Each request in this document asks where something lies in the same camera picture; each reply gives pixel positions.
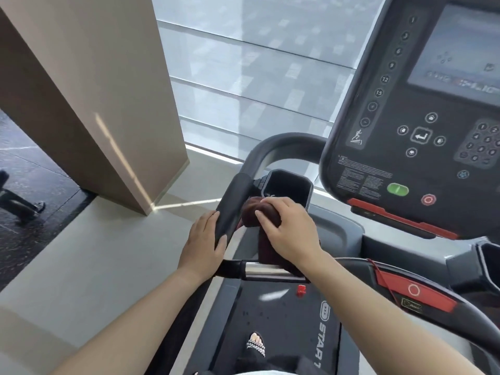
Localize person's black trousers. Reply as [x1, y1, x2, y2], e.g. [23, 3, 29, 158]
[234, 353, 317, 375]

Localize dark brown cleaning cloth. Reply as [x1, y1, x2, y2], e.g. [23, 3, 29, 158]
[241, 196, 313, 280]

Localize black treadmill console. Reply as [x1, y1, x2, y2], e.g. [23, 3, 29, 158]
[319, 0, 500, 243]

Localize person's right hand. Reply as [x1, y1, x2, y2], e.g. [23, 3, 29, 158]
[254, 197, 325, 270]

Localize person's sandalled foot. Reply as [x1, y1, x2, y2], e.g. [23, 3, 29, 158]
[246, 331, 267, 358]

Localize person's left forearm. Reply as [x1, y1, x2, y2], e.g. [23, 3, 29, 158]
[51, 267, 211, 375]

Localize red safety clip cord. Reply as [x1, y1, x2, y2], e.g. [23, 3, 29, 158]
[295, 258, 399, 305]

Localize white window blind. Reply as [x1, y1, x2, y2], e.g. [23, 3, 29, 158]
[150, 0, 388, 180]

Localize black weight bench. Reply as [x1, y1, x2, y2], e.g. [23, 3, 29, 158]
[0, 169, 47, 223]

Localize person's left hand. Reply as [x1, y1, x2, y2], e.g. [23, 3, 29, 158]
[178, 210, 228, 284]

